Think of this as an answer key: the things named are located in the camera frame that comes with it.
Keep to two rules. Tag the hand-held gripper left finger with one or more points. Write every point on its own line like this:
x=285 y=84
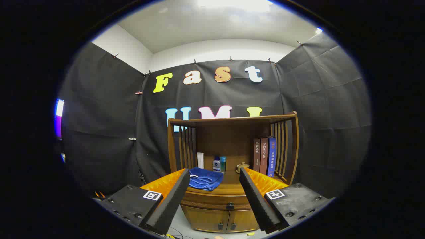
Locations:
x=167 y=205

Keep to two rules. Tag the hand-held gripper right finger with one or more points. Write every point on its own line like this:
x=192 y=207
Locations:
x=260 y=205

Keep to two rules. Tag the wooden cabinet door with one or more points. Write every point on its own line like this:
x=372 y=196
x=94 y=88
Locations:
x=206 y=219
x=244 y=220

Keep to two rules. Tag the wooden countertop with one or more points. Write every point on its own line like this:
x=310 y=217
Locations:
x=230 y=186

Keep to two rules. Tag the wooden cabinet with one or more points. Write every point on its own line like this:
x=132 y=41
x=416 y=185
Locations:
x=229 y=139

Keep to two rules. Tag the beige lidded teacup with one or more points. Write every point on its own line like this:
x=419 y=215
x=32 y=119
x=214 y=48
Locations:
x=241 y=167

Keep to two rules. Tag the blue towel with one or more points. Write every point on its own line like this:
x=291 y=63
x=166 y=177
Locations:
x=207 y=179

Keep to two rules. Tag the reddish brown book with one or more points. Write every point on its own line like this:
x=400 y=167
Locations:
x=264 y=156

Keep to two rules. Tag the dark brown book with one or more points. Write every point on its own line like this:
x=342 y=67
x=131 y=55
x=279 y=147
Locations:
x=257 y=156

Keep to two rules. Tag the blue book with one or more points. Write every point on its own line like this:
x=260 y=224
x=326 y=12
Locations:
x=272 y=156

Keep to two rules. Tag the teal bottle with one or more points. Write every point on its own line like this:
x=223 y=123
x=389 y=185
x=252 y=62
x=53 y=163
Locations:
x=223 y=164

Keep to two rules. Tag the white lotion bottle blue cap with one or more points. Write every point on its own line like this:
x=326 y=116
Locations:
x=216 y=165

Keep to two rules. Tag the lit screen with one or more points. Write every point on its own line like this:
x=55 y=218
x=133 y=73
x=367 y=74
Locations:
x=59 y=118

